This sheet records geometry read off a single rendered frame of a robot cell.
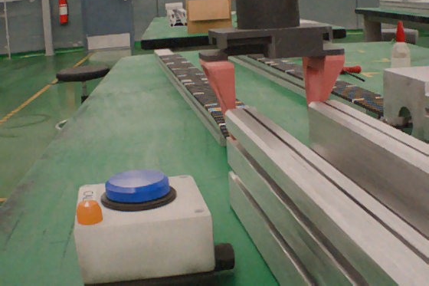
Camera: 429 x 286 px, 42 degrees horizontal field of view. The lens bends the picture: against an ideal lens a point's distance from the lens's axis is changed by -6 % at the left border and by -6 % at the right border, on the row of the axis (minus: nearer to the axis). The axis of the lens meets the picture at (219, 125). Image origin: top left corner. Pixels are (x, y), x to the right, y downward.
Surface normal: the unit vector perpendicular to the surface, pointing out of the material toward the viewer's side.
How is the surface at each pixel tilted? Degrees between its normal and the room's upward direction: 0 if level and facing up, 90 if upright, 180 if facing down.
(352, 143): 90
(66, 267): 0
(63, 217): 0
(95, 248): 90
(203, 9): 63
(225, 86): 111
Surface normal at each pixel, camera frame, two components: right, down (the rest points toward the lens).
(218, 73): 0.19, 0.55
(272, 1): 0.05, 0.22
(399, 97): -0.98, 0.10
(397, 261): -0.06, -0.97
